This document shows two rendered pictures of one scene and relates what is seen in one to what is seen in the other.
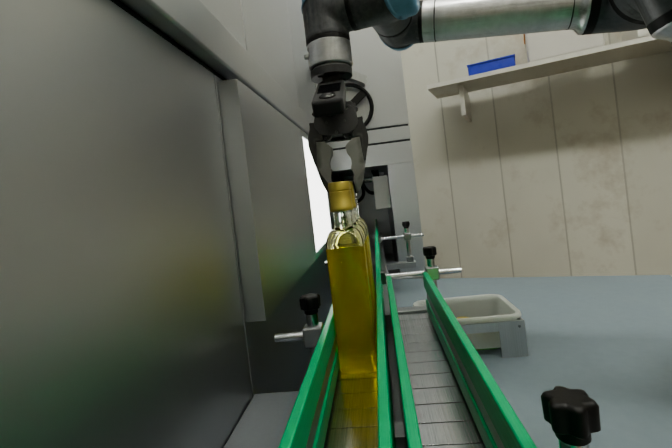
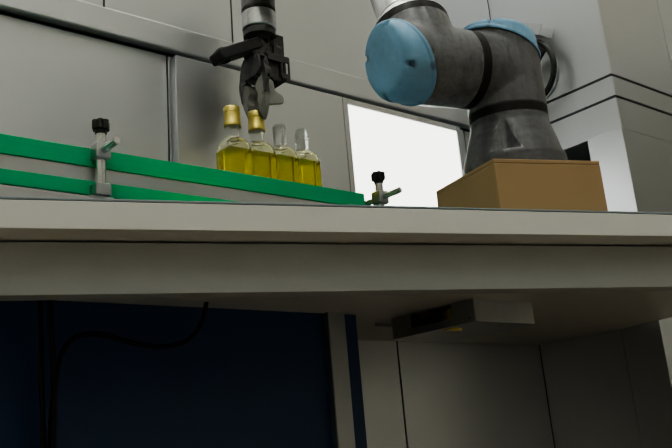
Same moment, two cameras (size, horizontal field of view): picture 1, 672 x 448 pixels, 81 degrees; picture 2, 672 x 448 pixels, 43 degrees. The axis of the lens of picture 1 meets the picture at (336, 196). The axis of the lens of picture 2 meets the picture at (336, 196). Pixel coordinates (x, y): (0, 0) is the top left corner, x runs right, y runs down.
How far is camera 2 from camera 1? 1.50 m
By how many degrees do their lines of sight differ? 47
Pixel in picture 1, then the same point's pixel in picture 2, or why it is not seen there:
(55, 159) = (31, 87)
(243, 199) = (174, 128)
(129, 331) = not seen: hidden behind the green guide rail
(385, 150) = (583, 120)
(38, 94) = (28, 67)
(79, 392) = not seen: hidden behind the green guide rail
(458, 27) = not seen: outside the picture
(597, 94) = not seen: outside the picture
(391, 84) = (584, 24)
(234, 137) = (173, 91)
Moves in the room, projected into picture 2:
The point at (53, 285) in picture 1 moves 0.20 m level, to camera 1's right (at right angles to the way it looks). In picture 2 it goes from (23, 123) to (75, 86)
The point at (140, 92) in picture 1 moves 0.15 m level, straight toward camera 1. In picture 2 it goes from (84, 66) to (35, 35)
